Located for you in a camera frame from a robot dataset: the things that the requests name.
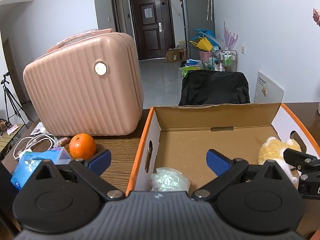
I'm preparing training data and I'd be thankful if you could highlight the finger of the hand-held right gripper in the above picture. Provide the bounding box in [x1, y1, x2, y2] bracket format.
[284, 148, 320, 172]

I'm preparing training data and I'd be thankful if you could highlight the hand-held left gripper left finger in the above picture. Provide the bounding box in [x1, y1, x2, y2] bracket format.
[35, 149, 126, 202]

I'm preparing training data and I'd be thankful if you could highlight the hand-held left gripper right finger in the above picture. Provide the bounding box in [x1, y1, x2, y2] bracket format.
[191, 149, 284, 202]

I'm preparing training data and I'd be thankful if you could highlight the orange-rimmed cardboard box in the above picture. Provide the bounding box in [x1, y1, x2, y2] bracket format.
[126, 103, 320, 197]

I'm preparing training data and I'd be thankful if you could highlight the yellow plush toy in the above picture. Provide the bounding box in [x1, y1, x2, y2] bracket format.
[258, 136, 302, 184]

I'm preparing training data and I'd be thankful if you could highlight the orange fruit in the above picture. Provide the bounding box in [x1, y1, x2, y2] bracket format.
[69, 133, 97, 159]

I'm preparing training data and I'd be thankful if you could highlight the clear crumpled plastic bag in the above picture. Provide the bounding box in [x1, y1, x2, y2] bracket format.
[150, 167, 191, 192]

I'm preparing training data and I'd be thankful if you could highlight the white printed card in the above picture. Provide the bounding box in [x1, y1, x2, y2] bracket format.
[30, 122, 46, 135]

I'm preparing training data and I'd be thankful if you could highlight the pink ribbed suitcase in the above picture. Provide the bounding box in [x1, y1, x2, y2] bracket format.
[23, 28, 144, 137]

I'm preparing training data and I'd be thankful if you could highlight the white leaning panel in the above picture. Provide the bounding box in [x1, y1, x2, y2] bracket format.
[254, 71, 285, 103]

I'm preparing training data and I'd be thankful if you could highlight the blue tissue pack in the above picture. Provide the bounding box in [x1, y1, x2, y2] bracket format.
[10, 147, 72, 192]

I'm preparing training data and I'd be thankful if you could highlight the wooden slat table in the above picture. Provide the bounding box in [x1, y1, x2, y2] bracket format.
[0, 124, 25, 160]

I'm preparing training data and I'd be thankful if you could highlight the green bag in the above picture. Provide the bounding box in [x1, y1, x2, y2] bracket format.
[179, 64, 203, 78]

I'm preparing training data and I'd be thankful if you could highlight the metal trolley with bottles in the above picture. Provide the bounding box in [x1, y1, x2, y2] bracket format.
[209, 46, 238, 72]

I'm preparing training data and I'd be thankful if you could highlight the pink bucket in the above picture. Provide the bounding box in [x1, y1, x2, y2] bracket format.
[199, 49, 213, 62]

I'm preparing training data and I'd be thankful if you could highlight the black tripod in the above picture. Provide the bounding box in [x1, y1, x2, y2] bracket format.
[0, 71, 35, 130]

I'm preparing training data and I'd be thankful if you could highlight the brown cardboard carton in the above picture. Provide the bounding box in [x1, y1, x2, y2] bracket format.
[165, 47, 184, 63]

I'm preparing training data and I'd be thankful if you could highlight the yellow bag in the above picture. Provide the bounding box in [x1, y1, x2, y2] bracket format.
[189, 37, 213, 52]

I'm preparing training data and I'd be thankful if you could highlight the purple feather decoration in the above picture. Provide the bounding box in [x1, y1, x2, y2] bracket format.
[216, 21, 239, 50]

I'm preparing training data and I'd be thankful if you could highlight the dark brown entrance door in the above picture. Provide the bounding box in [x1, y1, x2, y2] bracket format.
[129, 0, 175, 61]

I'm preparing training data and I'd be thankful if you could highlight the grey refrigerator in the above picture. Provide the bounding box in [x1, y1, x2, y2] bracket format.
[180, 0, 215, 60]

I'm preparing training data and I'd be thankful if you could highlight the grey interior door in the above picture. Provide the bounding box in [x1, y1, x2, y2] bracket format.
[110, 0, 125, 33]

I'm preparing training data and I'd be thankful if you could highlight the white charging cable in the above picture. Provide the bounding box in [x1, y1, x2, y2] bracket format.
[12, 133, 59, 160]

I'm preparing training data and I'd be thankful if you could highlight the blue folded frame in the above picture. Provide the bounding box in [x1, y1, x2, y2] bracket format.
[194, 29, 215, 40]

